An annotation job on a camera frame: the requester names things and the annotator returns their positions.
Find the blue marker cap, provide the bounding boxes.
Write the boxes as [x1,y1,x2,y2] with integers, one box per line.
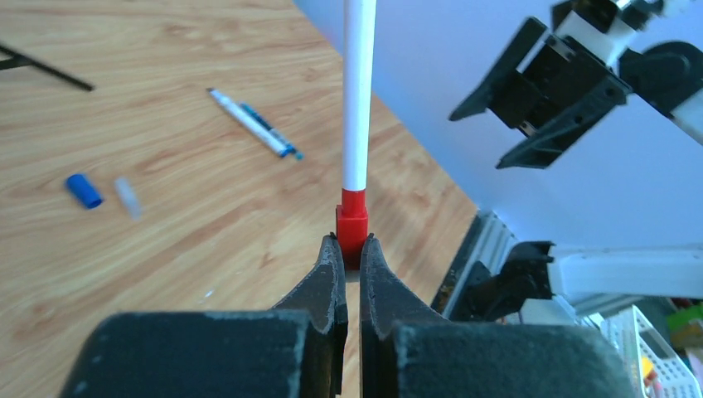
[65,173,103,210]

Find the black tripod microphone stand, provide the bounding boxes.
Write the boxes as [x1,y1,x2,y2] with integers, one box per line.
[1,43,95,92]

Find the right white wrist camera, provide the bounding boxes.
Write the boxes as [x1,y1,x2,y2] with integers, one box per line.
[551,0,693,61]

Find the translucent blue pen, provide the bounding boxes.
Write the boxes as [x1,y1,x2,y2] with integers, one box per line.
[239,102,304,161]

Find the clear pen cap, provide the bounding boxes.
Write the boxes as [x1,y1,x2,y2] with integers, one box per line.
[114,177,143,220]

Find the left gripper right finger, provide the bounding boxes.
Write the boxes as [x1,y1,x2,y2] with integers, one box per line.
[360,236,635,397]

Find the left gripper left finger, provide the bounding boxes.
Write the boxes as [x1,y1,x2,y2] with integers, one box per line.
[60,234,348,397]

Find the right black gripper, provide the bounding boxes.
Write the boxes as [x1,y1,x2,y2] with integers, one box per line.
[448,17,632,169]

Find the white marker blue end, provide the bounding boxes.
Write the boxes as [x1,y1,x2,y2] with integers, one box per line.
[207,88,289,158]

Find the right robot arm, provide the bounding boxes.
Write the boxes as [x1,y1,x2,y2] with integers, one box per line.
[441,2,702,247]

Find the white marker red cap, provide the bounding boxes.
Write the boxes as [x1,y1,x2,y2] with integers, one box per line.
[342,0,376,192]

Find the white plastic basket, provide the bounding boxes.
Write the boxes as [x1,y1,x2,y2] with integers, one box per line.
[599,306,702,398]

